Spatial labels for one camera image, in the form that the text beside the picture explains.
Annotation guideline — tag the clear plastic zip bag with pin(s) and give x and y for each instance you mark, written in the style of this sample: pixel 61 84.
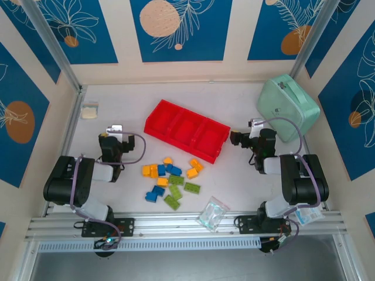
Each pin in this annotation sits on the clear plastic zip bag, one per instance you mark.
pixel 212 216

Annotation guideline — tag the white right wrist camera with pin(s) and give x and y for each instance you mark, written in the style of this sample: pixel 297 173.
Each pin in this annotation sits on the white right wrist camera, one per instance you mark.
pixel 256 123

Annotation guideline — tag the red three-compartment tray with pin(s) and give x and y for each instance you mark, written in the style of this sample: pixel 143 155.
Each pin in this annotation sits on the red three-compartment tray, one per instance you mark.
pixel 164 117

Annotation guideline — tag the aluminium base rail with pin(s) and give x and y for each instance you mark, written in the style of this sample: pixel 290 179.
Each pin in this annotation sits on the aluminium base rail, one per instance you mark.
pixel 175 224

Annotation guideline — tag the blue and white packet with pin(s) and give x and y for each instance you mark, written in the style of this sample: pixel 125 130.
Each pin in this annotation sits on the blue and white packet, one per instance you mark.
pixel 309 216

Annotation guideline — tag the small bag with beige contents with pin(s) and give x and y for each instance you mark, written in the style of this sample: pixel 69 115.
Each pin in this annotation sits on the small bag with beige contents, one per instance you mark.
pixel 89 112

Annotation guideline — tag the mint green zip bag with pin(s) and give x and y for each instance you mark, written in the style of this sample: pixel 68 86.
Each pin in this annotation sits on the mint green zip bag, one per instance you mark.
pixel 287 108

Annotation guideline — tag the blue floral wall poster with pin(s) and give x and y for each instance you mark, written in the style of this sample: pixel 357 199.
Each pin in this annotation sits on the blue floral wall poster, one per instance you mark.
pixel 263 35
pixel 17 87
pixel 205 44
pixel 39 54
pixel 331 38
pixel 345 131
pixel 88 44

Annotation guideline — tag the yellow left gripper tag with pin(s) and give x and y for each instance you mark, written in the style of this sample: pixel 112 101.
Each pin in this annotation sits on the yellow left gripper tag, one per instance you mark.
pixel 102 135

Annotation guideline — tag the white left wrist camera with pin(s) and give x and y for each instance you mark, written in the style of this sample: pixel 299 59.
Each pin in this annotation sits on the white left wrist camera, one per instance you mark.
pixel 115 128

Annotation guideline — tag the base connector board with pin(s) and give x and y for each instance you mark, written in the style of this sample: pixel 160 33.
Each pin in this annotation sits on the base connector board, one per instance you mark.
pixel 107 241
pixel 271 247

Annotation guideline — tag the aluminium frame post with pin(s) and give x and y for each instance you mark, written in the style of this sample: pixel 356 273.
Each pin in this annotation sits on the aluminium frame post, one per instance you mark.
pixel 52 41
pixel 310 41

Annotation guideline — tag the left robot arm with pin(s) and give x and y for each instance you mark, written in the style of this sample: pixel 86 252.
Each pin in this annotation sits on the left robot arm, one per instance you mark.
pixel 64 178

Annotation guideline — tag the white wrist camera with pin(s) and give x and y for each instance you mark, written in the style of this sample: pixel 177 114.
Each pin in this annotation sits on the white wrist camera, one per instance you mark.
pixel 115 128
pixel 256 123

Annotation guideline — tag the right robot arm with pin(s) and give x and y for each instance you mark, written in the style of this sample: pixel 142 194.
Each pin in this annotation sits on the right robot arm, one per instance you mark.
pixel 307 187

